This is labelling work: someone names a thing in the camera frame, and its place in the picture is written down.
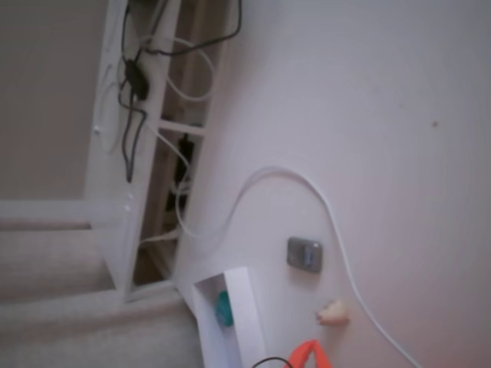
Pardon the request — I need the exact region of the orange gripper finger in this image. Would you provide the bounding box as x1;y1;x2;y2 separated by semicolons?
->
288;339;315;368
309;339;333;368

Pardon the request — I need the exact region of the green cube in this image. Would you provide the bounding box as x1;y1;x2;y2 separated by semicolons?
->
214;291;234;329

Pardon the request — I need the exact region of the white cardboard box bin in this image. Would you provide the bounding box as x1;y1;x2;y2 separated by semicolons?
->
193;267;268;368

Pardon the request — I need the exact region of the beige animal figurine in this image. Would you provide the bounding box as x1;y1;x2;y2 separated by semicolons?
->
316;299;352;327

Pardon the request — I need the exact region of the gray metal tin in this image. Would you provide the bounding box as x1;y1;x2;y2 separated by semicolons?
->
286;236;324;274

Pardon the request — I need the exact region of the thin dark motor wire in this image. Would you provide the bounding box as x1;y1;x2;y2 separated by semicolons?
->
251;356;293;368

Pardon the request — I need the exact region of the long white cable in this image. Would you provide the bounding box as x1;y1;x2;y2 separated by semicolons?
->
178;164;421;368

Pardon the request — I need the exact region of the white metal frame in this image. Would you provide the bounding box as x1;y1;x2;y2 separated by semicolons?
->
0;0;227;306

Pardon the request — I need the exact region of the looped white cable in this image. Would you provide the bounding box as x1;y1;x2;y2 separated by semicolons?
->
145;36;216;103

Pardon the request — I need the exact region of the black cable with inline box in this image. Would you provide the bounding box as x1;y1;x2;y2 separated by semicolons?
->
118;0;243;183

